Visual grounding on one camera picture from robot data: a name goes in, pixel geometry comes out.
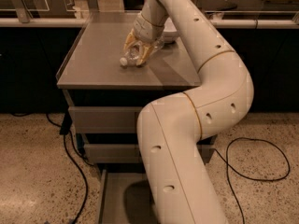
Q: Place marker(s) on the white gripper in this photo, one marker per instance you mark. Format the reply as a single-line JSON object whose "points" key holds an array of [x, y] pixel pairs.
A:
{"points": [[147, 27]]}

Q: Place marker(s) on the clear plastic water bottle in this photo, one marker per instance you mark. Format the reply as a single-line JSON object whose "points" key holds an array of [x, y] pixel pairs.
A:
{"points": [[130, 56]]}

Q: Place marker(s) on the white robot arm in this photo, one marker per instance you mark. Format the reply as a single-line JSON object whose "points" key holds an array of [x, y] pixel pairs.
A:
{"points": [[169, 128]]}

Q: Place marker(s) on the grey drawer cabinet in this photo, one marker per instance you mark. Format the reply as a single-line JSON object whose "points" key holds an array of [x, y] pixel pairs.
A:
{"points": [[95, 66]]}

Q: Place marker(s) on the grey top drawer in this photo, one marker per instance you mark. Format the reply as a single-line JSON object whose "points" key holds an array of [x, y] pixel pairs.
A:
{"points": [[122, 119]]}

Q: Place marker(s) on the grey drawer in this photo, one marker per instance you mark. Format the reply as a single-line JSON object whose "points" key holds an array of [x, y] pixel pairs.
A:
{"points": [[125, 198], [122, 119], [129, 153]]}

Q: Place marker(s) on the grey middle drawer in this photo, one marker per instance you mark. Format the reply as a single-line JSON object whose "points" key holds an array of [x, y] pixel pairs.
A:
{"points": [[129, 153]]}

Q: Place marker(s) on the grey bottom drawer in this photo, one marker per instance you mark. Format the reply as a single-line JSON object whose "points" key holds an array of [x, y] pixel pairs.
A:
{"points": [[125, 198]]}

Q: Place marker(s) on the white ceramic bowl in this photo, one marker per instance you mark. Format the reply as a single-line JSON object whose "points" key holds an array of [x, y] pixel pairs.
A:
{"points": [[170, 32]]}

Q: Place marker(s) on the black power adapter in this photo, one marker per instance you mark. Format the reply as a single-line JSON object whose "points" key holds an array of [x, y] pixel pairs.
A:
{"points": [[66, 124]]}

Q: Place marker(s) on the white horizontal rail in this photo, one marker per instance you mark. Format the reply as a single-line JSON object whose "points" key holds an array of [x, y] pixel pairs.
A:
{"points": [[219, 24]]}

